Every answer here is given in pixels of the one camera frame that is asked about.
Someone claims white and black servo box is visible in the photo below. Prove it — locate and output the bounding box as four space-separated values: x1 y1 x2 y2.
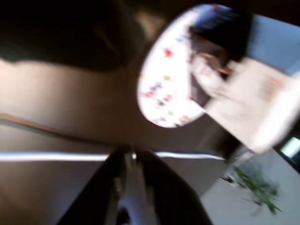
187 9 300 153

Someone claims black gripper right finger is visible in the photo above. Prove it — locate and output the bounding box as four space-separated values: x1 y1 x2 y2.
135 150 214 225

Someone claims green houseplant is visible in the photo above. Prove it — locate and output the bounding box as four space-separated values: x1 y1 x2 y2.
222 164 284 215

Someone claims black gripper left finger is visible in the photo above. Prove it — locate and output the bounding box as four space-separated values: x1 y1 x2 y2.
56 146 128 225

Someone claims round white floral coaster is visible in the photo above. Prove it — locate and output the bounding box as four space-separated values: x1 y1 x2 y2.
136 3 211 129

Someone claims white cable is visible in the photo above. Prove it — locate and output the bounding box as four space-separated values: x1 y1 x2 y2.
0 151 227 162

